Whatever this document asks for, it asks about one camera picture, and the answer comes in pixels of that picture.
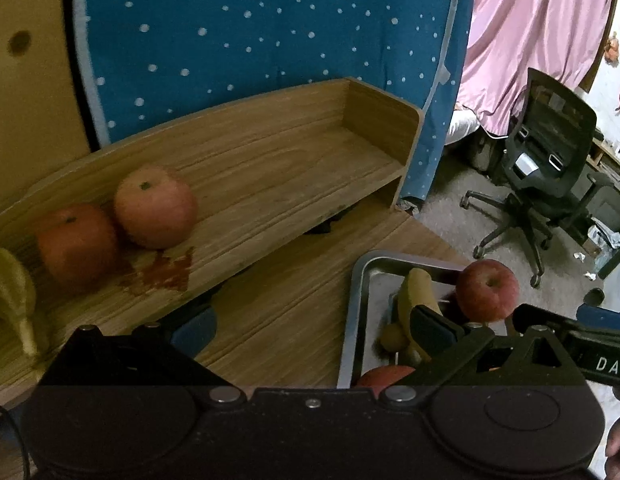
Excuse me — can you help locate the wooden shelf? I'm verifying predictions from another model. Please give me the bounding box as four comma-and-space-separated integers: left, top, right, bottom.
0, 77, 425, 411

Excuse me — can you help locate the yellow banana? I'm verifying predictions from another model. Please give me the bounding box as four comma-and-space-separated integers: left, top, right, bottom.
395, 267, 445, 361

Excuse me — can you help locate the person's right hand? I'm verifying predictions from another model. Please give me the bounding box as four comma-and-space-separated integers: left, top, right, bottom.
605, 411, 620, 480

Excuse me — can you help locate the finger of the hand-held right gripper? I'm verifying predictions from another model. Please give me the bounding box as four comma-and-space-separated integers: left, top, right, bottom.
511, 303, 582, 335
577, 305, 620, 332

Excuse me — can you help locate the wooden panel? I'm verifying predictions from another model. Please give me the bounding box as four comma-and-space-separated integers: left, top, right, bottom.
0, 0, 93, 217

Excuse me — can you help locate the brown spotted banana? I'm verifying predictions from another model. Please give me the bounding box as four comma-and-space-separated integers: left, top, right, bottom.
0, 245, 53, 361

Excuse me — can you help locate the orange-red apple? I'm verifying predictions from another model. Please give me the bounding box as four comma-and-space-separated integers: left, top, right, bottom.
36, 202, 121, 293

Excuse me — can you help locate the dark red apple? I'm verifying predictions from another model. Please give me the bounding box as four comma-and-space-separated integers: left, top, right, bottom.
455, 259, 521, 322

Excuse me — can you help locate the crumpled foil bag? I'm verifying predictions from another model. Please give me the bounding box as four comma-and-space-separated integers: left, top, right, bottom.
587, 217, 620, 252

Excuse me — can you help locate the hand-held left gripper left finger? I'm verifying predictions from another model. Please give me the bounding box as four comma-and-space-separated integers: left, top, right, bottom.
37, 306, 247, 407

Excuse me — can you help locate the cluttered wooden desk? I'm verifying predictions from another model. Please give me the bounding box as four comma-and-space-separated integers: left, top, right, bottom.
585, 130, 620, 281

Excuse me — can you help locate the black cable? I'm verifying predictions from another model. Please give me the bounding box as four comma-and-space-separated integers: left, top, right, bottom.
0, 402, 31, 480

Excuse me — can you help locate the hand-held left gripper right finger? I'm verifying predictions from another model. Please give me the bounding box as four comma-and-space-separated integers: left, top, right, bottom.
379, 305, 589, 408

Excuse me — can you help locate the pale pink apple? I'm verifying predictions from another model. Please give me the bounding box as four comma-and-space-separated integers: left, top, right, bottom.
357, 364, 417, 389

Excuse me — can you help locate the brown kiwi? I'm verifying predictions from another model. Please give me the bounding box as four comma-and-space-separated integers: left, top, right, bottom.
379, 322, 409, 353

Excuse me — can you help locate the black office chair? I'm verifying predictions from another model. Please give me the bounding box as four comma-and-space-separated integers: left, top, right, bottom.
460, 67, 616, 289

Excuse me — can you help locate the metal tray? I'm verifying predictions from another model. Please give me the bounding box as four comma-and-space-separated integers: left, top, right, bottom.
337, 250, 516, 389

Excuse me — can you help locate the pink curtain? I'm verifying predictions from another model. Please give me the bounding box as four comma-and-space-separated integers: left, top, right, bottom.
456, 0, 619, 139

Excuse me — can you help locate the blue dotted cloth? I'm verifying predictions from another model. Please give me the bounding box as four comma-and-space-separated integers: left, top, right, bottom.
72, 0, 477, 211

